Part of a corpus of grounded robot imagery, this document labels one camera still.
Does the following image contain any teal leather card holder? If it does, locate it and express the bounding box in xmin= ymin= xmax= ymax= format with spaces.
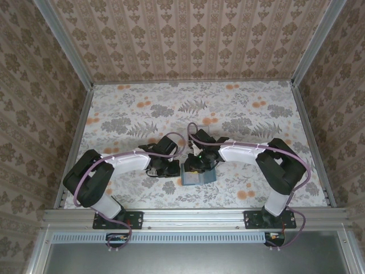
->
xmin=181 ymin=170 xmax=217 ymax=187

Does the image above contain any floral white tablecloth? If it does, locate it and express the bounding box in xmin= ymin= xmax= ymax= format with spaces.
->
xmin=61 ymin=80 xmax=329 ymax=209

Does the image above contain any grey metal sheet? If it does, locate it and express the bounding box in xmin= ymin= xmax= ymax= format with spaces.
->
xmin=42 ymin=242 xmax=347 ymax=274

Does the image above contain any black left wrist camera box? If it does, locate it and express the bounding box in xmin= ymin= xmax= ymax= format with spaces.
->
xmin=157 ymin=136 xmax=180 ymax=158

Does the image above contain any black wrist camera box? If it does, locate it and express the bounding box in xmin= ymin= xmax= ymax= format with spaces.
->
xmin=194 ymin=129 xmax=217 ymax=147
xmin=157 ymin=136 xmax=180 ymax=158

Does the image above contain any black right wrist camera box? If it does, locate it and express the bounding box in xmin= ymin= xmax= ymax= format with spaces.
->
xmin=194 ymin=129 xmax=217 ymax=147

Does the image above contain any aluminium frame cross rail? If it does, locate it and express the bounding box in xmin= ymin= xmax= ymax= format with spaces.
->
xmin=42 ymin=208 xmax=351 ymax=230

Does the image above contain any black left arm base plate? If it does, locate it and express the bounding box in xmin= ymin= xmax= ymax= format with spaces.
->
xmin=92 ymin=210 xmax=144 ymax=230

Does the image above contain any grey slotted cable duct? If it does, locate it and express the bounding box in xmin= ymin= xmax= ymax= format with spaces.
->
xmin=52 ymin=231 xmax=265 ymax=244

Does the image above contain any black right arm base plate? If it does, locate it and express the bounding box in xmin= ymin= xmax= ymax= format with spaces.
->
xmin=244 ymin=210 xmax=298 ymax=230

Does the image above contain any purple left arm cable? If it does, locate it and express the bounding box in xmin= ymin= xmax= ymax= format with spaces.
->
xmin=73 ymin=131 xmax=185 ymax=253

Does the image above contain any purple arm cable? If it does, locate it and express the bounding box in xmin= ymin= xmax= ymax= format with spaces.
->
xmin=186 ymin=122 xmax=312 ymax=252
xmin=73 ymin=131 xmax=185 ymax=253

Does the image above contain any aluminium table side rail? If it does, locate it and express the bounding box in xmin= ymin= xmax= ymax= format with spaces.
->
xmin=290 ymin=82 xmax=338 ymax=208
xmin=53 ymin=85 xmax=95 ymax=209

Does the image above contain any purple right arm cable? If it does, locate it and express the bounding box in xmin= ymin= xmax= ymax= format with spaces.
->
xmin=186 ymin=122 xmax=312 ymax=252

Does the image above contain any aluminium frame post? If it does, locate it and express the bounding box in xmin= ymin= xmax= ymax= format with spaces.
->
xmin=33 ymin=0 xmax=95 ymax=90
xmin=290 ymin=0 xmax=340 ymax=87

